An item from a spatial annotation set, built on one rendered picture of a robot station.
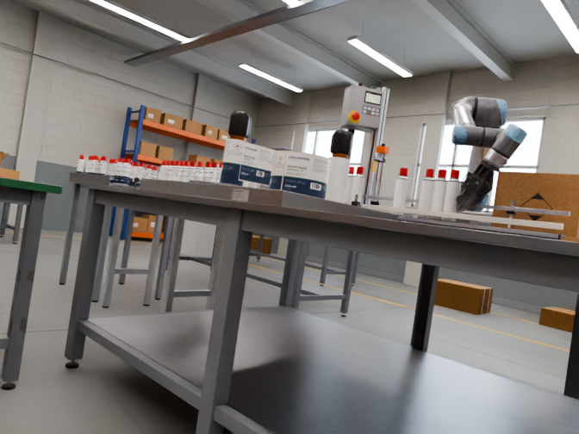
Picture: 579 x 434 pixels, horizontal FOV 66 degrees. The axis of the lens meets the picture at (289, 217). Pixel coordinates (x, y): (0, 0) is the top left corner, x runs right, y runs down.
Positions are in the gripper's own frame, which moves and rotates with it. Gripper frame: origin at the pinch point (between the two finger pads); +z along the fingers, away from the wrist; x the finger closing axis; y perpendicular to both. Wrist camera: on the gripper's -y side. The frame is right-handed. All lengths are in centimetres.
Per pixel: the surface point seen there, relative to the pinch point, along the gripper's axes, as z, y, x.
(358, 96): -15, -2, -73
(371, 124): -7, -9, -63
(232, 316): 54, 80, -5
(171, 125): 237, -304, -688
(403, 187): 6.0, 2.4, -24.2
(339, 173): 11.9, 31.5, -34.9
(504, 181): -16.7, -18.9, 0.1
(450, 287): 136, -387, -101
